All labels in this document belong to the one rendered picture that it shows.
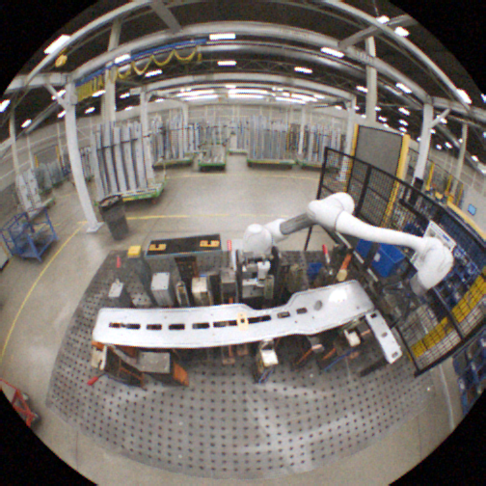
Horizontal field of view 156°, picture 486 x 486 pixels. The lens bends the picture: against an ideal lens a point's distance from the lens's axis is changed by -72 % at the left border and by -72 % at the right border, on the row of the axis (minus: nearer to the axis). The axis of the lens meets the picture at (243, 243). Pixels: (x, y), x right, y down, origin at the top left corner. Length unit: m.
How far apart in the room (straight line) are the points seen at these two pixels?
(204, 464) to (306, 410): 0.56
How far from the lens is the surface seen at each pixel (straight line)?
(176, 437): 1.04
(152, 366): 0.73
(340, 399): 1.11
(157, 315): 0.85
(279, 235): 1.31
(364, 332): 0.94
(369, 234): 0.79
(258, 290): 0.92
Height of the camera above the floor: 1.68
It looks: 37 degrees down
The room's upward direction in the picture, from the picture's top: 2 degrees clockwise
